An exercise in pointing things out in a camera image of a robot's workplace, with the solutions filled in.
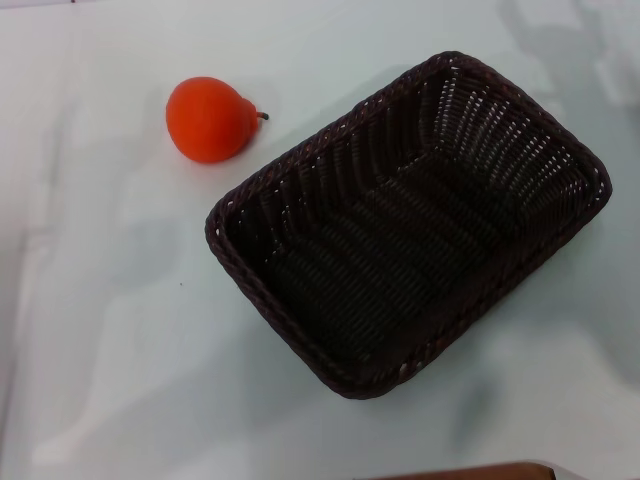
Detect brown wooden board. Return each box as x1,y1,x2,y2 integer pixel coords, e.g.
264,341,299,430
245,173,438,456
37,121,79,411
368,461,557,480

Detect dark brown woven basket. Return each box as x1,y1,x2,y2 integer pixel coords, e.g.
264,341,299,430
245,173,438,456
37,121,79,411
203,49,612,401

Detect orange toy pear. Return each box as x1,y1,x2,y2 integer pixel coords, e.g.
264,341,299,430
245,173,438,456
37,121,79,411
165,75,272,164

